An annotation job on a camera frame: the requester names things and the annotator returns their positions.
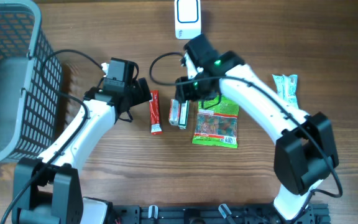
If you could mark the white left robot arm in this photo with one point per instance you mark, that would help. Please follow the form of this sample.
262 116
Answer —
47 189

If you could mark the white barcode scanner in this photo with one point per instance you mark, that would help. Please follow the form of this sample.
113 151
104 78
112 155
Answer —
187 18

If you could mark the red snack stick packet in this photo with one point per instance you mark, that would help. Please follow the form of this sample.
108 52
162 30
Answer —
155 113

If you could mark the green white small box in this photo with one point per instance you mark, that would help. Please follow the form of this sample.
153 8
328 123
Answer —
183 121

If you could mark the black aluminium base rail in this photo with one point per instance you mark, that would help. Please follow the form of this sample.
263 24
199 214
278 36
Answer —
257 213

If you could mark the green gummy candy bag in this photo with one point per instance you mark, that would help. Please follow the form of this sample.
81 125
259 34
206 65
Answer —
216 123

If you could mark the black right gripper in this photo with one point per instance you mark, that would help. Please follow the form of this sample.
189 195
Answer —
184 90

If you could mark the grey plastic mesh basket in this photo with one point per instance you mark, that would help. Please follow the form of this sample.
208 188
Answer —
28 102

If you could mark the red white small box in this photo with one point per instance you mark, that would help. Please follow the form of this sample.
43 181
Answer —
174 113

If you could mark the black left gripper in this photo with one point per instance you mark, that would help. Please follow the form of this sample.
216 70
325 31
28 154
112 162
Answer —
138 93

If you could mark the light teal wipes packet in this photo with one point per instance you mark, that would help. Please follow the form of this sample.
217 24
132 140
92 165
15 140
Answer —
286 88

